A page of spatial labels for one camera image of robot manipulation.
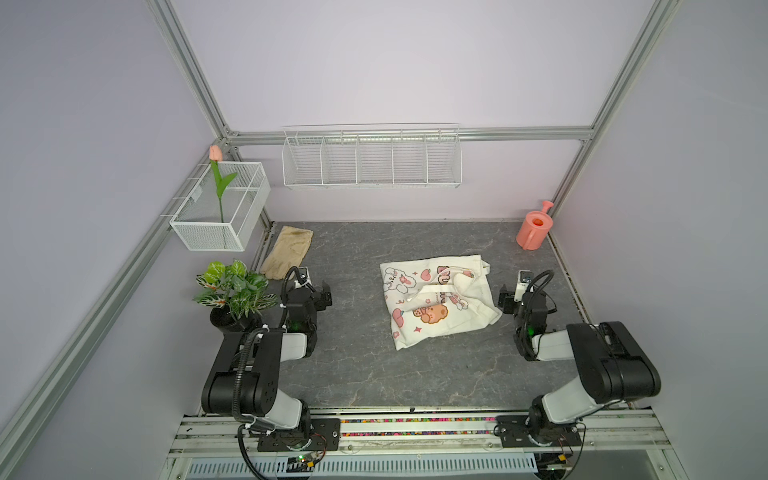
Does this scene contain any white cartoon tote bag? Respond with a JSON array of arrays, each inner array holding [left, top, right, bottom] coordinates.
[[380, 255, 502, 350]]

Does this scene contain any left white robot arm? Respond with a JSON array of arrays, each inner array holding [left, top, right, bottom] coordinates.
[[196, 262, 332, 444]]

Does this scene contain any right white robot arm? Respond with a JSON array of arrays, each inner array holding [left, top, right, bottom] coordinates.
[[494, 270, 661, 448]]

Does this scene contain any beige folded cloth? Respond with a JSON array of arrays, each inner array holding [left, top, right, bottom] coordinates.
[[259, 226, 314, 280]]

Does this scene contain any pink watering can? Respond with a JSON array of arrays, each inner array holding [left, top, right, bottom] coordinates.
[[516, 201, 554, 251]]

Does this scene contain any green potted plant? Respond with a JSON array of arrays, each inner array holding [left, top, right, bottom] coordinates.
[[194, 259, 278, 333]]

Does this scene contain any pink artificial tulip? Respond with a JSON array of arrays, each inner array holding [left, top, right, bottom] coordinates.
[[208, 145, 237, 222]]

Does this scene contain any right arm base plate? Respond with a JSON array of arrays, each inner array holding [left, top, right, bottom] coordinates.
[[492, 414, 582, 448]]

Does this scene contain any white wire basket left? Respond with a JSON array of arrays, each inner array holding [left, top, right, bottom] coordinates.
[[170, 161, 270, 252]]

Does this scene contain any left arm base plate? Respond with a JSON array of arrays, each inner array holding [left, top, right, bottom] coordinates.
[[257, 418, 341, 453]]

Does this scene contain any white wire wall shelf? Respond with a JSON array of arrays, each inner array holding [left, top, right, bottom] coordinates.
[[282, 123, 463, 188]]

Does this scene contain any white vented cable tray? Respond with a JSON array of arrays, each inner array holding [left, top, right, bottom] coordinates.
[[185, 452, 539, 479]]

